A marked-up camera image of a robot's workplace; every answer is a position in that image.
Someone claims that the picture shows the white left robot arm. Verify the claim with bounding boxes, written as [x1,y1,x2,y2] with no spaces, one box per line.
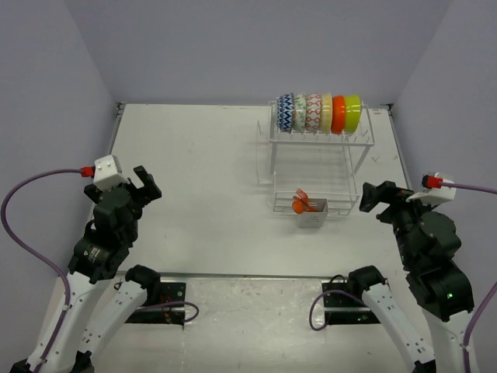
[11,163,162,372]

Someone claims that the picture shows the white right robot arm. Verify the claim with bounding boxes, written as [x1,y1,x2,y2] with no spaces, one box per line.
[346,175,479,372]

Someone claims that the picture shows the orange plastic fork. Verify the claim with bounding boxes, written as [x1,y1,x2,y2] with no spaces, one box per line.
[296,188,318,212]

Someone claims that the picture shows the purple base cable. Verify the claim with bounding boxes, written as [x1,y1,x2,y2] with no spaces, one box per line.
[141,301,200,322]
[309,289,364,332]

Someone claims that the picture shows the red lattice patterned bowl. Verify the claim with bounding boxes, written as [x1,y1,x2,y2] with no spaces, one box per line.
[304,93,321,133]

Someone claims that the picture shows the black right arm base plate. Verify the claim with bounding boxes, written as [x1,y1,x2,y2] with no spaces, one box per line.
[321,274,380,326]

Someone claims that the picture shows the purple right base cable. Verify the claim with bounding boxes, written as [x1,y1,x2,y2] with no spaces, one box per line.
[309,289,364,332]

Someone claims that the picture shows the orange plastic spoon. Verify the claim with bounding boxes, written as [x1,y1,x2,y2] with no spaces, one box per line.
[292,196,309,214]

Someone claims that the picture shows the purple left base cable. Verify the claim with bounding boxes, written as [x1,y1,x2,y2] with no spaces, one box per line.
[141,301,200,322]

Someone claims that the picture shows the yellow patterned bowl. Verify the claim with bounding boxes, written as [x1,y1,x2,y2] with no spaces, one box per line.
[318,92,332,134]

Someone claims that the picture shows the orange plastic bowl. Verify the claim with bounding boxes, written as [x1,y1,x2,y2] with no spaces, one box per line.
[331,96,346,134]

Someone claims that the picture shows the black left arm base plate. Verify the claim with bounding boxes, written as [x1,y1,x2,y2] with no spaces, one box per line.
[123,281,186,326]

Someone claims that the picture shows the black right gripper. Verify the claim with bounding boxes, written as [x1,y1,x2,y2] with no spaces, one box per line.
[359,178,438,265]

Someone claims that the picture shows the blue zigzag patterned bowl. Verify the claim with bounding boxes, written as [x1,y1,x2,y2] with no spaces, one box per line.
[276,93,295,132]

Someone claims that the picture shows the lime green plastic bowl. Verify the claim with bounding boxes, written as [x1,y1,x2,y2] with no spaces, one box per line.
[343,95,362,134]

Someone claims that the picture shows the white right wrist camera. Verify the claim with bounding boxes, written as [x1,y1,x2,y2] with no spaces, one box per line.
[407,173,457,206]

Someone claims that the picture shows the white cutlery holder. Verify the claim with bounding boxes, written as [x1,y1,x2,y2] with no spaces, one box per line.
[297,198,328,228]

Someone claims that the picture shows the green floral patterned bowl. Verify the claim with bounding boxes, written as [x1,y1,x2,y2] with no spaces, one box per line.
[293,93,307,134]

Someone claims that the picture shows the white wire dish rack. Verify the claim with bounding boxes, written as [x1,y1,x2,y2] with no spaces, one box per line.
[255,101,375,217]

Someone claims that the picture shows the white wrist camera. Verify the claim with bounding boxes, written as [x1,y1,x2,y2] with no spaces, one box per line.
[93,155,122,191]
[407,173,457,206]

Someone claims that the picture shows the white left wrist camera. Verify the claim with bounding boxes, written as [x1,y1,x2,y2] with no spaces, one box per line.
[93,155,122,191]

